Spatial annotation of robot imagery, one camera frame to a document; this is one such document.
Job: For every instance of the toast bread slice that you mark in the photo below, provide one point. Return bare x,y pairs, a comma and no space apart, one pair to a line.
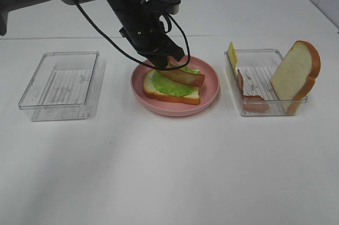
150,93
296,75

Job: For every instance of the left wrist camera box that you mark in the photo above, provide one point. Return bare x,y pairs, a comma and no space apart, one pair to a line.
168,6

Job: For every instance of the brown bacon strip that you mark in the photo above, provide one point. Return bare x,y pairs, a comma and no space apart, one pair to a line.
184,77

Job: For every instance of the green lettuce leaf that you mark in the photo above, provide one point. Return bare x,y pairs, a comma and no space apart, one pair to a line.
163,85

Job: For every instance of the clear right plastic tray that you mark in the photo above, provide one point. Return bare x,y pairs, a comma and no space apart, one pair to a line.
257,67

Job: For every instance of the pink round plate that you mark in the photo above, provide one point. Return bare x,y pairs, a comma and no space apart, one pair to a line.
208,91

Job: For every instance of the yellow cheese slice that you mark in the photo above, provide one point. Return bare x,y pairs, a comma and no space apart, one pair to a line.
232,57

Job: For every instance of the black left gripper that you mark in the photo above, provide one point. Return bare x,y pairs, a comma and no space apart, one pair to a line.
146,33

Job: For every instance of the pink bacon strip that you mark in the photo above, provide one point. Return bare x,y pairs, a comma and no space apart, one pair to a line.
254,103

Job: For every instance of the clear left plastic tray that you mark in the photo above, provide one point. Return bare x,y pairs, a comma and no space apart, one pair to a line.
64,86

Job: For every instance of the clear plastic tray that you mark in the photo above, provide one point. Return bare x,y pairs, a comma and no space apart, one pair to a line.
64,86
257,67

